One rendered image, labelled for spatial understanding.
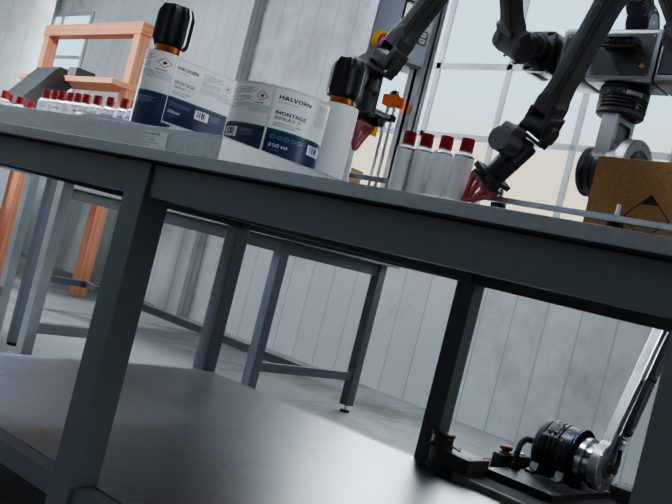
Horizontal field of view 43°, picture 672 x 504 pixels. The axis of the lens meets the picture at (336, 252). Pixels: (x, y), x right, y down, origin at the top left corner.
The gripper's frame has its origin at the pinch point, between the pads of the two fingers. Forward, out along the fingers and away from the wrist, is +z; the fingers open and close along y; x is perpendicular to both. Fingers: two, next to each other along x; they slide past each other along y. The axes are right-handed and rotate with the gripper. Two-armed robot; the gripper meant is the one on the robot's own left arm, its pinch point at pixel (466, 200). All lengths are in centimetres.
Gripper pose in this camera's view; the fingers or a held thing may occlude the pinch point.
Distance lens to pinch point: 207.0
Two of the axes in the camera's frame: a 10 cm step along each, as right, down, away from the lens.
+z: -6.6, 6.4, 3.8
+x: 4.3, 7.5, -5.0
